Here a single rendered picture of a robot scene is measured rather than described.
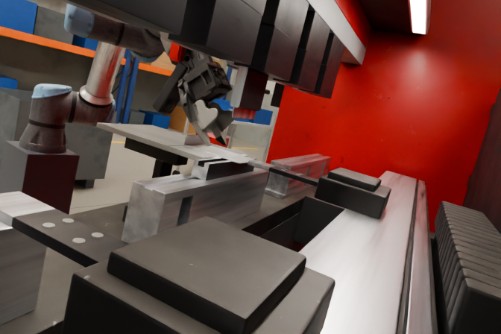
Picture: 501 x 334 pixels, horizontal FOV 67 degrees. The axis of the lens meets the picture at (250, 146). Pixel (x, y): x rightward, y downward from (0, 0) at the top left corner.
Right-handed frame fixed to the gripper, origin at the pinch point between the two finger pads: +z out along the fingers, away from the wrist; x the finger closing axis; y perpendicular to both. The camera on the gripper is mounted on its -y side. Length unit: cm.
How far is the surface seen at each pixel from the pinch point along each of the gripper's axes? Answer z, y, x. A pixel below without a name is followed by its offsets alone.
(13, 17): -353, -360, 281
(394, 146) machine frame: 15, 26, 85
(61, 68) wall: -354, -455, 429
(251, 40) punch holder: -8.6, 19.8, -12.4
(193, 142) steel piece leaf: -1.6, -3.6, -1.1
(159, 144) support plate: -2.3, -5.9, -9.3
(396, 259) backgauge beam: 27.4, 27.5, -21.8
